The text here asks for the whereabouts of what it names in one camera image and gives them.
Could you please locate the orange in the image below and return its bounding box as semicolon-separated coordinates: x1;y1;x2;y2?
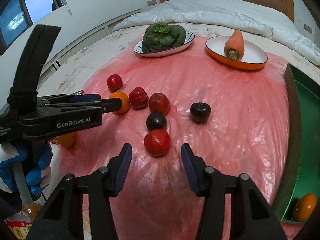
109;91;130;114
56;132;77;148

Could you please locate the red apple cluster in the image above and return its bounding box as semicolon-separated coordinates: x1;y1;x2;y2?
129;87;149;109
149;93;171;116

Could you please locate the dark plum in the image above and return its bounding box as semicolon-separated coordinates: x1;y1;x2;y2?
146;112;167;131
190;102;211;124

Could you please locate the red apple gripper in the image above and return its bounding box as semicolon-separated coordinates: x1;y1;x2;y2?
144;129;171;157

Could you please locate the large orange mandarin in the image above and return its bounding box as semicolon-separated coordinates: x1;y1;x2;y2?
293;193;317;222

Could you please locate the blue gloved hand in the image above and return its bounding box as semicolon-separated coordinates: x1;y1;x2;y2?
1;141;53;196

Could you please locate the smartphone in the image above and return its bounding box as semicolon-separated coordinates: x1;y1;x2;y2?
71;90;84;95

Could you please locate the red apple far left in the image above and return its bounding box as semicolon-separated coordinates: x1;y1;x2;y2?
107;74;123;93

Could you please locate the floral bed sheet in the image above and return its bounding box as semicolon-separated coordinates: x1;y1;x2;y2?
35;22;320;205

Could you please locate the snack bag on floor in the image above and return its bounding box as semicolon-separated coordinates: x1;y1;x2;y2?
5;203;42;239

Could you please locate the green tray box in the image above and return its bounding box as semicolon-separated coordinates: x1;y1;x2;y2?
272;64;319;224

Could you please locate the green leafy vegetable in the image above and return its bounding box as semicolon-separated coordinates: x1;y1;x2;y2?
141;22;187;53

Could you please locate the pink plastic sheet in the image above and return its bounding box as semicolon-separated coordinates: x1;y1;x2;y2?
59;37;289;239

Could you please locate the window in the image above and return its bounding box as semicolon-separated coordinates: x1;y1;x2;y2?
1;0;66;54

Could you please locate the white blue-rimmed oval plate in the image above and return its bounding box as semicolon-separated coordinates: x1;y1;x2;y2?
133;31;195;58

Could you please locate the orange carrot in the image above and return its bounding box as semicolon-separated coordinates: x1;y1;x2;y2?
224;29;245;61

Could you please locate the orange white round plate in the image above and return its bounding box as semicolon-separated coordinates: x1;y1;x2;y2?
206;36;268;71

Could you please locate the white duvet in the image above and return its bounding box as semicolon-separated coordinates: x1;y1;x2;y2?
114;0;319;65

